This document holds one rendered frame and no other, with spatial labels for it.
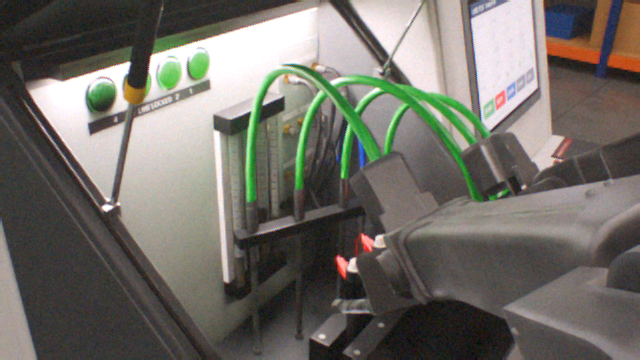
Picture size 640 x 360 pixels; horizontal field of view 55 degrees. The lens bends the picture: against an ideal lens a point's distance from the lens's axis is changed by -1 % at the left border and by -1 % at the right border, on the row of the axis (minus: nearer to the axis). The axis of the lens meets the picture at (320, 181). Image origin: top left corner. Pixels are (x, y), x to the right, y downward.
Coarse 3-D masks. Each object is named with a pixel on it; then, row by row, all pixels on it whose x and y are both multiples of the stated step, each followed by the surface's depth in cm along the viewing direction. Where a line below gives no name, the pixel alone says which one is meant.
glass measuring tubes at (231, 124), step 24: (216, 120) 99; (240, 120) 99; (264, 120) 106; (216, 144) 101; (240, 144) 106; (264, 144) 108; (216, 168) 104; (240, 168) 107; (264, 168) 110; (240, 192) 106; (264, 192) 112; (240, 216) 108; (264, 216) 114; (240, 264) 112; (264, 264) 119; (240, 288) 113
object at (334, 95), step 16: (288, 64) 79; (272, 80) 84; (320, 80) 74; (256, 96) 89; (336, 96) 72; (256, 112) 91; (352, 112) 70; (256, 128) 93; (352, 128) 70; (256, 144) 95; (368, 144) 68
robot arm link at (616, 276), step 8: (632, 248) 12; (624, 256) 12; (632, 256) 11; (616, 264) 12; (624, 264) 12; (632, 264) 11; (608, 272) 13; (616, 272) 12; (624, 272) 12; (632, 272) 12; (608, 280) 13; (616, 280) 12; (624, 280) 12; (632, 280) 12; (616, 288) 13; (624, 288) 12; (632, 288) 12
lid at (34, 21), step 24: (0, 0) 55; (24, 0) 61; (48, 0) 61; (72, 0) 63; (96, 0) 67; (120, 0) 71; (168, 0) 81; (192, 0) 88; (216, 0) 96; (0, 24) 63; (24, 24) 63; (48, 24) 67; (72, 24) 72; (96, 24) 77; (0, 48) 68; (24, 48) 72
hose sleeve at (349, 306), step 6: (342, 300) 83; (348, 300) 81; (354, 300) 80; (360, 300) 79; (366, 300) 77; (342, 306) 82; (348, 306) 80; (354, 306) 79; (360, 306) 78; (366, 306) 77; (342, 312) 83; (348, 312) 81; (354, 312) 80; (360, 312) 79; (366, 312) 77
